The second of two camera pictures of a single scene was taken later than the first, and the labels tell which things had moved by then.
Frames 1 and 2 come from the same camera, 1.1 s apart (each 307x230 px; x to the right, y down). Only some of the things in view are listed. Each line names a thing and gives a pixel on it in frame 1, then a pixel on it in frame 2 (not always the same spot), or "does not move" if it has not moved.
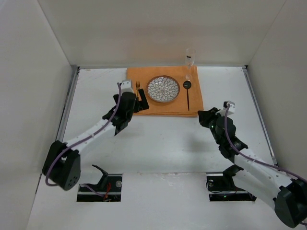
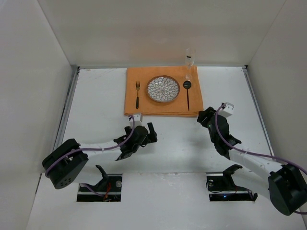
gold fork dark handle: x=137 y=86 does not move
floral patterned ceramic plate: x=163 y=88 does not move
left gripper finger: x=143 y=104 → x=152 y=135
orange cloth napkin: x=174 y=91 does not move
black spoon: x=187 y=85 does not move
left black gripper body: x=138 y=104 → x=148 y=133
